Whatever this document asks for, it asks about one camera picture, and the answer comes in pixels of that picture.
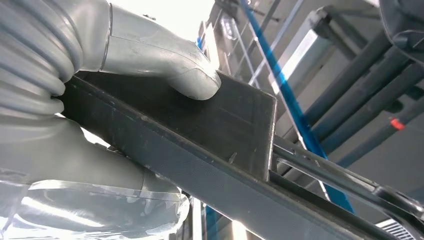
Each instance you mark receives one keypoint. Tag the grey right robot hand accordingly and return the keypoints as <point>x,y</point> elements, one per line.
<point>159,56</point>

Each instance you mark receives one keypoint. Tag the blue metal shelf rack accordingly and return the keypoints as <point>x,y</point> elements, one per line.
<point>291,99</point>

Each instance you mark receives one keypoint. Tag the grey ceiling pipe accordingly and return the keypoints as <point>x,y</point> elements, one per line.
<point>348,83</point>
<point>364,94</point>
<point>381,108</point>

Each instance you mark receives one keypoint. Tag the grey pipe with red tag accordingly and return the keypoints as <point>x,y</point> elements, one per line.
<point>374,140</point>

